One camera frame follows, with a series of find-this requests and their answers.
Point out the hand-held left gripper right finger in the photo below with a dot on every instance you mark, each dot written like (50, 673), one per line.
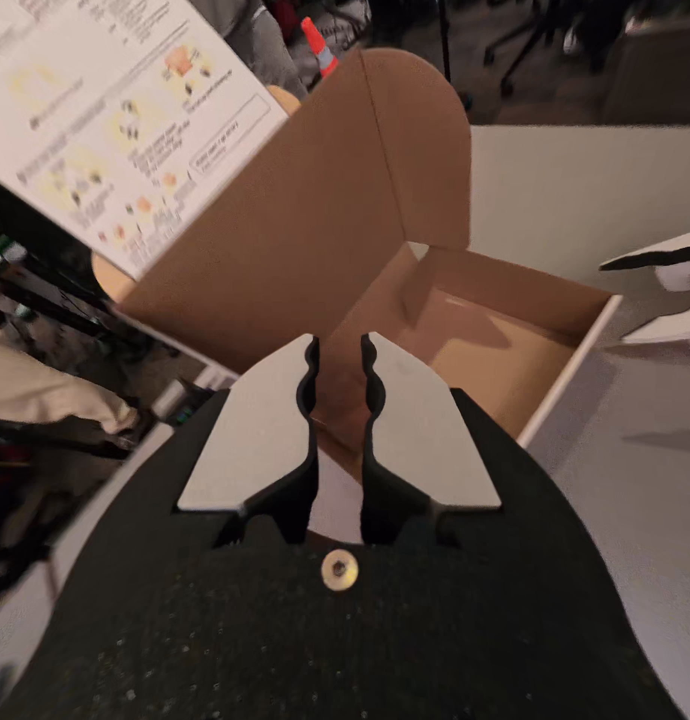
(429, 433)

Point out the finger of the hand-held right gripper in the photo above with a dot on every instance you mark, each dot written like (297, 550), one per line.
(668, 254)
(668, 332)

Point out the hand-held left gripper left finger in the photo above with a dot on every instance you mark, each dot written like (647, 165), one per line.
(255, 427)

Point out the brown cardboard box with lid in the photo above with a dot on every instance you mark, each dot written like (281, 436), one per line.
(300, 225)

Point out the black device with green light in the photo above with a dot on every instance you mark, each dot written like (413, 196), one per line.
(184, 402)

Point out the beige cloth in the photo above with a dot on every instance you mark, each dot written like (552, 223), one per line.
(46, 382)

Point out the black office chair base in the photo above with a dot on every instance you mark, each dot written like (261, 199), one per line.
(525, 50)

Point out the black stand pole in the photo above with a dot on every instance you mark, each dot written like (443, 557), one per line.
(447, 45)

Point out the grey cloth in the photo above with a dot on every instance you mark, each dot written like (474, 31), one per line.
(266, 45)

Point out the orange traffic cone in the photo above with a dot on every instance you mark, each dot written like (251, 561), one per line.
(320, 48)

